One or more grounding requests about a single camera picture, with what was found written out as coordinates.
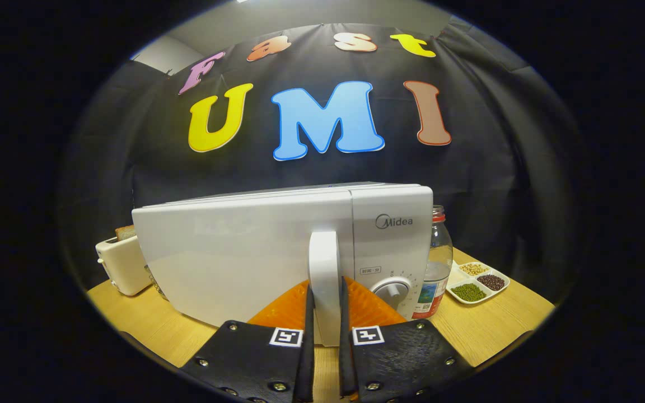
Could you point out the white divided dish of beans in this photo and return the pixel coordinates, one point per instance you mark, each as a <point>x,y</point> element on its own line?
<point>476,282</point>

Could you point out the clear red-label water bottle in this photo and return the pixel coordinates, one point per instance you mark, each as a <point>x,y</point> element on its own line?
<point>437,263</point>

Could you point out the brown toast slice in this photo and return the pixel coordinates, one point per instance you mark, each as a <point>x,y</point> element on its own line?
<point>125,232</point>

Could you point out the white microwave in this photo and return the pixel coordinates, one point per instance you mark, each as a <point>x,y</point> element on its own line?
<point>233,257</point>

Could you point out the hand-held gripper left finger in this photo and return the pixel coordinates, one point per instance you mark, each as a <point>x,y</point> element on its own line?
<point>244,358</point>

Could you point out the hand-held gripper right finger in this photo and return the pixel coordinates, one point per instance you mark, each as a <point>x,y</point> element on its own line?
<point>406,358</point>

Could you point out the white toaster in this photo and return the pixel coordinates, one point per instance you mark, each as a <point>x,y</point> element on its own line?
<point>124,266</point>

